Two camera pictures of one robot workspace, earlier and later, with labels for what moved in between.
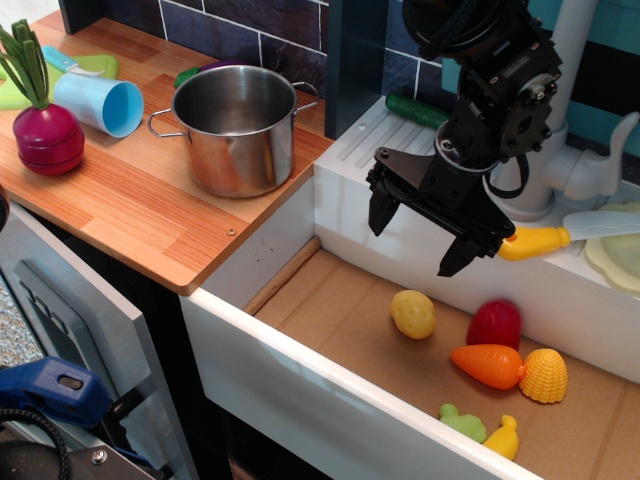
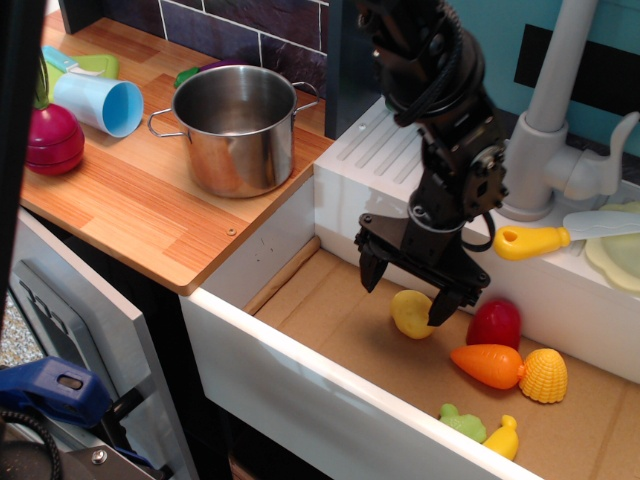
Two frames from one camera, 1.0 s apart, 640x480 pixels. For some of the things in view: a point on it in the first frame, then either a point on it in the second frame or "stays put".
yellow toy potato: x=414 y=313 stays put
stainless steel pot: x=239 y=123 stays put
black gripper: x=452 y=199 → x=435 y=256
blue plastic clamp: x=56 y=387 stays put
